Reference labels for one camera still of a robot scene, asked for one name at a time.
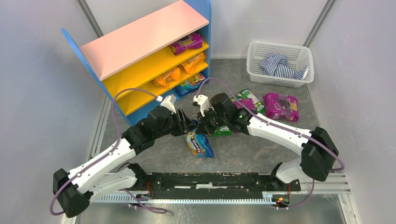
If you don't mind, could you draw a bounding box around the blue candy bag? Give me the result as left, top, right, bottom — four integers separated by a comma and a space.
175, 73, 206, 98
184, 128, 214, 159

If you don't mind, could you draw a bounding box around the orange candy bag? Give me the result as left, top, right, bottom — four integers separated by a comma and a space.
153, 66, 181, 88
180, 52, 206, 74

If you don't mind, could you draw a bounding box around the purple candy bag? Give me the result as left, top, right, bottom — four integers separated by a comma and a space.
233, 98, 255, 110
170, 33, 203, 56
263, 92, 299, 122

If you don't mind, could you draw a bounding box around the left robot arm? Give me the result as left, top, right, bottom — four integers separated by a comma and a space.
49, 106, 197, 218

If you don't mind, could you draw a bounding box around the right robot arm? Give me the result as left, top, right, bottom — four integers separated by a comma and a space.
193, 93, 338, 183

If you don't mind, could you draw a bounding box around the green candy bag left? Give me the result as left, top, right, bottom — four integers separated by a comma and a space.
208, 126, 233, 137

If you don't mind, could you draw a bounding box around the green candy bag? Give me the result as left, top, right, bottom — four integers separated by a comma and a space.
208, 126, 233, 137
231, 89, 265, 114

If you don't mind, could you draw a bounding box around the green candy bag right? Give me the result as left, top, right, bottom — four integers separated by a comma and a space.
231, 89, 265, 114

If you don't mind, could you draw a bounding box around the orange candy bag on shelf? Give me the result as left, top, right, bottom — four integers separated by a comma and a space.
180, 52, 206, 74

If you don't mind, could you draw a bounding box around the blue pink yellow shelf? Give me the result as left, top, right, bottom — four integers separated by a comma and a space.
62, 0, 212, 126

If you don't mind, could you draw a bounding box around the blue white striped cloth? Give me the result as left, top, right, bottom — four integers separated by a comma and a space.
259, 53, 311, 80

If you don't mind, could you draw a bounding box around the white plastic basket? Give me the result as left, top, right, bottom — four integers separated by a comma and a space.
247, 41, 314, 88

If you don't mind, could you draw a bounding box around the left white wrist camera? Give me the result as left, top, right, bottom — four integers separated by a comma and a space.
156, 94, 177, 114

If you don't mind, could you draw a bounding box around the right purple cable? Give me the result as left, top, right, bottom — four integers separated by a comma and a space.
195, 77, 346, 210

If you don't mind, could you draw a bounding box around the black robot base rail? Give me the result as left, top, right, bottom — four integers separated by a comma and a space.
129, 173, 301, 200

